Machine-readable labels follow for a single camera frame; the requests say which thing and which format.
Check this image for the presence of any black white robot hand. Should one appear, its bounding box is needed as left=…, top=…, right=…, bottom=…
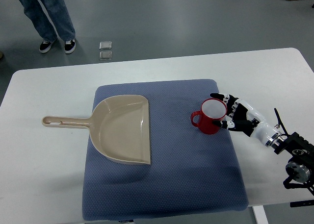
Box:
left=210, top=93, right=287, bottom=148

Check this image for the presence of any white table leg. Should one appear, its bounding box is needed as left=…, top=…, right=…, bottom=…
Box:
left=252, top=205, right=269, bottom=224

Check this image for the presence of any upper metal floor plate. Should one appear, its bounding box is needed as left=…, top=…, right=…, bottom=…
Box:
left=99, top=41, right=112, bottom=50

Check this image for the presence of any black table control panel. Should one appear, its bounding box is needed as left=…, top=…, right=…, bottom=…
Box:
left=289, top=200, right=314, bottom=208

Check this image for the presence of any beige plastic dustpan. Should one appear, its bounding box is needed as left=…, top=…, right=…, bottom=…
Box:
left=42, top=95, right=151, bottom=165

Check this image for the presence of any red cup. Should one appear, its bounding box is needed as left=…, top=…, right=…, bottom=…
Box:
left=190, top=98, right=227, bottom=135

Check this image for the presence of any blue textured cushion mat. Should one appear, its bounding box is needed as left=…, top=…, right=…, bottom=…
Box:
left=82, top=79, right=248, bottom=221

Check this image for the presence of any person in blue jeans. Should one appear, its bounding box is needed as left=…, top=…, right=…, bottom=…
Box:
left=19, top=0, right=76, bottom=54

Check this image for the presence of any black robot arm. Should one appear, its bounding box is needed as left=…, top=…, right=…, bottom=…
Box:
left=272, top=109, right=314, bottom=194

